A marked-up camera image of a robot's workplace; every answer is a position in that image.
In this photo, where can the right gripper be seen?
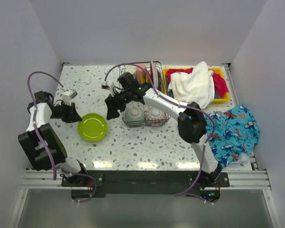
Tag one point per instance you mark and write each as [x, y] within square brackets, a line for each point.
[112, 102]

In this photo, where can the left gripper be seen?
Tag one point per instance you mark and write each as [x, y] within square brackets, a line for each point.
[72, 116]

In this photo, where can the light blue bowl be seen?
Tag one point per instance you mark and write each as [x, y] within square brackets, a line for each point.
[134, 114]

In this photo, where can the wire dish rack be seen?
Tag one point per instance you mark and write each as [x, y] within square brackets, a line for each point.
[144, 107]

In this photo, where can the blue patterned bowl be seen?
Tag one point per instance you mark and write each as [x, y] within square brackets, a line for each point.
[155, 117]

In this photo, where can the metal cup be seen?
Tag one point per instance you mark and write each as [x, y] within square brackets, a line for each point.
[131, 70]

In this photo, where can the pink cup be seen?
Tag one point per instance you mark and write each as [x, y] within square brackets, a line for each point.
[140, 74]

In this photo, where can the yellow patterned plate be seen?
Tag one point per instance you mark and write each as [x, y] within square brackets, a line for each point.
[162, 90]
[146, 79]

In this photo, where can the red and blue plate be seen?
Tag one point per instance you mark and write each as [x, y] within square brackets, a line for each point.
[153, 73]

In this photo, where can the red bowl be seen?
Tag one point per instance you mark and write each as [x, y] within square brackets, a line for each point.
[159, 81]

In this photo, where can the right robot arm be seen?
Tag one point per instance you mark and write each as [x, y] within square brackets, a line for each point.
[190, 118]

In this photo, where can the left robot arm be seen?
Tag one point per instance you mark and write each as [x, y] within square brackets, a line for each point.
[41, 144]

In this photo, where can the white towel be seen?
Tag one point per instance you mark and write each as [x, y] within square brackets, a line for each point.
[196, 86]

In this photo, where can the yellow plastic bin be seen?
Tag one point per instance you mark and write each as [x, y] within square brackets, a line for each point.
[215, 101]

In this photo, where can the red cloth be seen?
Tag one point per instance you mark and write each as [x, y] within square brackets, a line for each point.
[220, 85]

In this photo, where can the blue patterned cloth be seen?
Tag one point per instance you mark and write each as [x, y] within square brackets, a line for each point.
[234, 134]

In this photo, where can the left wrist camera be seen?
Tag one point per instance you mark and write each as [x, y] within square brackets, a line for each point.
[68, 96]

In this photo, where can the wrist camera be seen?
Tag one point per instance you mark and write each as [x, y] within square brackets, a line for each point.
[68, 96]
[106, 85]

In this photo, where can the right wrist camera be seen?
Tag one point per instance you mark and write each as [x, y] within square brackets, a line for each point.
[106, 85]

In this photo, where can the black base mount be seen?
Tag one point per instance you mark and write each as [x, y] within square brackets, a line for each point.
[145, 183]

